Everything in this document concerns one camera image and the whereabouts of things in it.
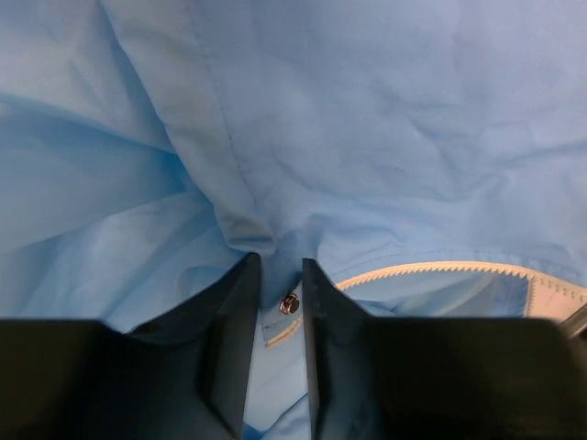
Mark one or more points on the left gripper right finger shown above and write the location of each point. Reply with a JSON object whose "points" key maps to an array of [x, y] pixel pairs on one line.
{"points": [[373, 377]]}

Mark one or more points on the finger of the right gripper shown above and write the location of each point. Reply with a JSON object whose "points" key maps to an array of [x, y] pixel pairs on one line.
{"points": [[574, 327]]}

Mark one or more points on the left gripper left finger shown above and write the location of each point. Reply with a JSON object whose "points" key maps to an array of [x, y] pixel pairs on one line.
{"points": [[181, 375]]}

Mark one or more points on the light blue zip jacket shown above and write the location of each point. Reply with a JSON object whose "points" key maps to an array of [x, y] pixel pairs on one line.
{"points": [[429, 155]]}

